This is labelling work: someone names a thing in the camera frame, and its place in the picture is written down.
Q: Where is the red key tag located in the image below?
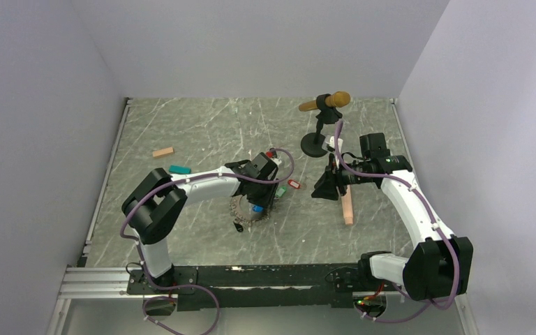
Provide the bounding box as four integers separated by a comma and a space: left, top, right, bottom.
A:
287, 179, 305, 190

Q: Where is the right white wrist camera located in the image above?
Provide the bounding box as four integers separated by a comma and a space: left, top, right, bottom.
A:
322, 135, 336, 152

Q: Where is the teal block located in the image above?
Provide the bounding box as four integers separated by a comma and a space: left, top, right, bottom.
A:
168, 165, 192, 174

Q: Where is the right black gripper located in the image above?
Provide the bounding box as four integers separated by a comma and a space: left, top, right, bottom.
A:
312, 153, 373, 200

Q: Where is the pink wooden cylinder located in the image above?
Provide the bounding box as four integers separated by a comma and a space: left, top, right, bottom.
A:
341, 185, 355, 226

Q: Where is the blue key tag with key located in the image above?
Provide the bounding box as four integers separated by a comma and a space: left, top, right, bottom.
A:
252, 205, 264, 213

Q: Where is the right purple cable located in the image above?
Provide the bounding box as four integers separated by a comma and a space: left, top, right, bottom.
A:
333, 120, 462, 325

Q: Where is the green key tag with key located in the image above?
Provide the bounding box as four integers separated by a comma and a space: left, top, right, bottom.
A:
275, 186, 288, 199

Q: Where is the black base frame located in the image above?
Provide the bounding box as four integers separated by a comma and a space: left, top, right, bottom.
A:
126, 263, 403, 311

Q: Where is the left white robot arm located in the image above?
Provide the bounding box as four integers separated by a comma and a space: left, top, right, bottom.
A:
121, 153, 278, 293

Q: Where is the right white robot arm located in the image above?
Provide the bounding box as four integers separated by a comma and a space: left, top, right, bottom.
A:
312, 133, 473, 302

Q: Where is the tan wooden block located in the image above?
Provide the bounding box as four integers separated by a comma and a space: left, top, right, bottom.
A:
152, 147, 174, 159

